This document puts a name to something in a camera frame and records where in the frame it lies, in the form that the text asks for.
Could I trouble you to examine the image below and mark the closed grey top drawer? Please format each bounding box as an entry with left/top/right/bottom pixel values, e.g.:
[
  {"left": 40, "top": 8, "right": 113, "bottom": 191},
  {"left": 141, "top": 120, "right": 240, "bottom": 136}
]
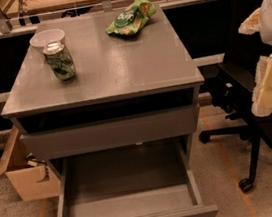
[{"left": 20, "top": 104, "right": 199, "bottom": 161}]

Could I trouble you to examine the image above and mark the cardboard box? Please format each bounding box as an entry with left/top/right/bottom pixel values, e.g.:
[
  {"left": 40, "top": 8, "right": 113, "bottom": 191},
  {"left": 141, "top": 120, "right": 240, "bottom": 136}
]
[{"left": 0, "top": 127, "right": 60, "bottom": 201}]

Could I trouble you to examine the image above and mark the black office chair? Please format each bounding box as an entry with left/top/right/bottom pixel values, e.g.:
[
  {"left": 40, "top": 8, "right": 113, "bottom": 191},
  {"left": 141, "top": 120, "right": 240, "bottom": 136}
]
[{"left": 199, "top": 0, "right": 272, "bottom": 193}]

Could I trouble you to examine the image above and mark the green snack bag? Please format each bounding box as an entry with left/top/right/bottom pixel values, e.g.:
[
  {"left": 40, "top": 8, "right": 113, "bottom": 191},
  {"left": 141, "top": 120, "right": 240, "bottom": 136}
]
[{"left": 105, "top": 0, "right": 156, "bottom": 36}]

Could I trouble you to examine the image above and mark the grey drawer cabinet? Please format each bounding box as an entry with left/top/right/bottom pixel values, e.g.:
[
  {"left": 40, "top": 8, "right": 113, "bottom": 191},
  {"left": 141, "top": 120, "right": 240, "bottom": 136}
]
[{"left": 0, "top": 0, "right": 216, "bottom": 187}]

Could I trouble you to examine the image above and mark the grey drawer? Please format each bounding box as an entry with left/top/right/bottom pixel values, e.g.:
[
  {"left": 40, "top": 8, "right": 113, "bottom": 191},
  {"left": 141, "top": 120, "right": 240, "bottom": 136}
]
[
  {"left": 20, "top": 104, "right": 199, "bottom": 161},
  {"left": 57, "top": 138, "right": 218, "bottom": 217}
]

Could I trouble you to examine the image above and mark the glass jar with green contents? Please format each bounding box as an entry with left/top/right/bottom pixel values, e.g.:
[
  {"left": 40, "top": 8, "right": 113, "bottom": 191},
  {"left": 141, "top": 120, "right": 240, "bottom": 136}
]
[{"left": 43, "top": 41, "right": 76, "bottom": 82}]

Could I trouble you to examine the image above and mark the white bowl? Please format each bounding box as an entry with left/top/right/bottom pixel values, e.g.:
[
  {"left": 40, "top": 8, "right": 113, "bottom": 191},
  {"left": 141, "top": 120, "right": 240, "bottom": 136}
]
[{"left": 29, "top": 29, "right": 66, "bottom": 54}]

